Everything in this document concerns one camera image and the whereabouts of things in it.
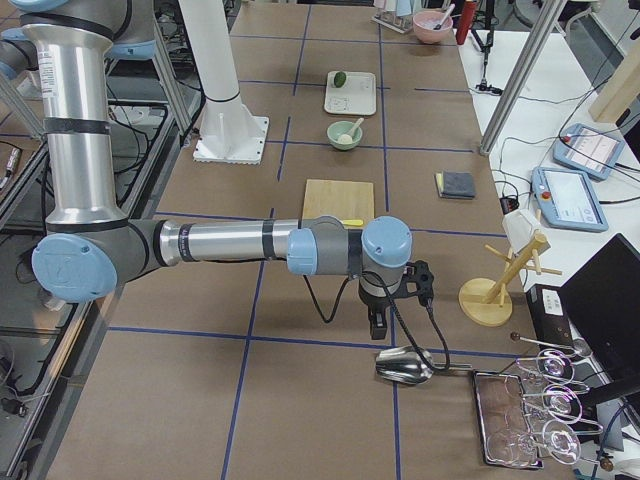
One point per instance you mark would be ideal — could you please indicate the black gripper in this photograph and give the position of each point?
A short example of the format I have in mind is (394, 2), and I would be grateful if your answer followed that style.
(374, 303)

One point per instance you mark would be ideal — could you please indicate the white steamed bun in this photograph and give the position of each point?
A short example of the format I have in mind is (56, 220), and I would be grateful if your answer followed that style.
(344, 139)

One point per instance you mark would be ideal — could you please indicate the cream plastic spoon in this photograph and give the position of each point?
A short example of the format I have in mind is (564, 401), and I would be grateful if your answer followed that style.
(355, 126)

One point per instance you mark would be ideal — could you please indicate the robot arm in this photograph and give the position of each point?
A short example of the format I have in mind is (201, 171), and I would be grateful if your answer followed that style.
(91, 246)

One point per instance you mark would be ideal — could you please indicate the mint green bowl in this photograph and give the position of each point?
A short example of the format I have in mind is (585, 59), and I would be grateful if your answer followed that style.
(336, 129)

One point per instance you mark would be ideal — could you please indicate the pink bowl with ice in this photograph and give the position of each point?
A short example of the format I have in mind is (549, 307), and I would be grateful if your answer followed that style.
(429, 28)

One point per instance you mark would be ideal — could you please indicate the wooden mug tree stand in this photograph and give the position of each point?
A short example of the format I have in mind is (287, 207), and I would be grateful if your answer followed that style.
(487, 302)

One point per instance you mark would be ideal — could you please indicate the steel metal scoop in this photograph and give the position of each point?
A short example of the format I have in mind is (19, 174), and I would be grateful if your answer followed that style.
(402, 365)

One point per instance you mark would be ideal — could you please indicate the grey yellow folded cloth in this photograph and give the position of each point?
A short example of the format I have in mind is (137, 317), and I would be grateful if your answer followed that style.
(455, 185)

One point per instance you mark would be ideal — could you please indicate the bamboo cutting board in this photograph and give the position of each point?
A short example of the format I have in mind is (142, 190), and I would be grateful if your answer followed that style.
(344, 200)

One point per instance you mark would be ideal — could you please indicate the black framed wooden tray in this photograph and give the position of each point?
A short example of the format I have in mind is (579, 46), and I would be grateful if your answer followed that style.
(499, 405)

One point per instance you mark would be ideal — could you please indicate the front teach pendant tablet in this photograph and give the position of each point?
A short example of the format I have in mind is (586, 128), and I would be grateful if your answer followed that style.
(567, 199)

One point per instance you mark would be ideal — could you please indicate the teach pendant tablet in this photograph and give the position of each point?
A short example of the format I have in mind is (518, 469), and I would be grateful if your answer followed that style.
(583, 148)
(567, 199)

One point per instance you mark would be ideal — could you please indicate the black laptop monitor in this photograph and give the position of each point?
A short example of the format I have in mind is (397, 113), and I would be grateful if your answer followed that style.
(602, 301)

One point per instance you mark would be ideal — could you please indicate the cream bear serving tray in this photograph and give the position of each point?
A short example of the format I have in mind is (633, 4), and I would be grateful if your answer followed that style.
(357, 97)

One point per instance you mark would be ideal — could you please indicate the rear teach pendant tablet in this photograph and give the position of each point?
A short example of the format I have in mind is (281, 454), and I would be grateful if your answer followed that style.
(583, 148)

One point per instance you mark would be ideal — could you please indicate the clear glass on tray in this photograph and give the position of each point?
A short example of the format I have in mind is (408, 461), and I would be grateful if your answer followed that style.
(521, 449)

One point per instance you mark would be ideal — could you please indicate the green avocado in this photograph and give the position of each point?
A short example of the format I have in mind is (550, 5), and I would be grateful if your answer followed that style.
(339, 79)

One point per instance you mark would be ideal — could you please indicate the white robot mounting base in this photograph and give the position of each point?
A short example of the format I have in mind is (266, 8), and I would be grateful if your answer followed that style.
(237, 143)

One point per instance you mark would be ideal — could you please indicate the black tripod stand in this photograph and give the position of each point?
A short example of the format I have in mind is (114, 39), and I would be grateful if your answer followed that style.
(485, 47)

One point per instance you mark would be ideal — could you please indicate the red cylinder bottle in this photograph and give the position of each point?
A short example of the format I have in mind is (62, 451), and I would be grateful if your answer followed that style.
(465, 21)

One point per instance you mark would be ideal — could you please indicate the aluminium frame post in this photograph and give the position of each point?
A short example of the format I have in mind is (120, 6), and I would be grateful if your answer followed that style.
(532, 48)

